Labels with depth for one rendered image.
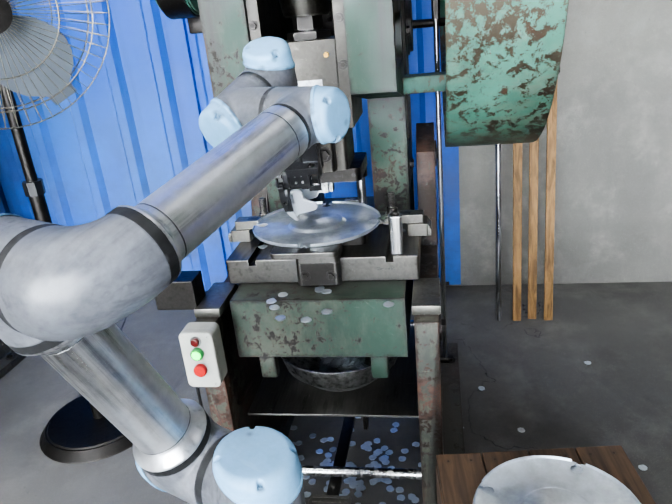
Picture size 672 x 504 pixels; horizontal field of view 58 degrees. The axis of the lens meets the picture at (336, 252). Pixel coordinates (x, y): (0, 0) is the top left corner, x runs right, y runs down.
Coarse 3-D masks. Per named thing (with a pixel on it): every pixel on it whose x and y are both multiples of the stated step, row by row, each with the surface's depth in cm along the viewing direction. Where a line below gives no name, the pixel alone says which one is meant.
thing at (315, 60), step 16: (304, 32) 130; (320, 32) 131; (304, 48) 127; (320, 48) 127; (304, 64) 128; (320, 64) 128; (336, 64) 127; (304, 80) 130; (320, 80) 129; (336, 80) 129; (320, 144) 131; (336, 144) 134; (352, 144) 144; (336, 160) 135; (352, 160) 143
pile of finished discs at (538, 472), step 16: (512, 464) 118; (528, 464) 118; (544, 464) 117; (560, 464) 117; (576, 464) 117; (496, 480) 114; (512, 480) 114; (528, 480) 114; (544, 480) 113; (560, 480) 113; (576, 480) 113; (592, 480) 112; (608, 480) 112; (480, 496) 111; (496, 496) 111; (512, 496) 111; (528, 496) 109; (544, 496) 109; (560, 496) 109; (576, 496) 108; (592, 496) 109; (608, 496) 109; (624, 496) 108
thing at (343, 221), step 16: (320, 208) 147; (336, 208) 146; (352, 208) 145; (368, 208) 144; (256, 224) 140; (272, 224) 139; (288, 224) 138; (304, 224) 135; (320, 224) 134; (336, 224) 134; (352, 224) 134; (368, 224) 133; (272, 240) 130; (288, 240) 129; (304, 240) 128; (320, 240) 127; (336, 240) 126
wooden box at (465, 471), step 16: (560, 448) 125; (576, 448) 124; (592, 448) 124; (608, 448) 124; (448, 464) 123; (464, 464) 123; (480, 464) 123; (496, 464) 122; (592, 464) 120; (608, 464) 119; (624, 464) 119; (448, 480) 119; (464, 480) 119; (480, 480) 119; (624, 480) 115; (640, 480) 115; (448, 496) 116; (464, 496) 115; (640, 496) 111
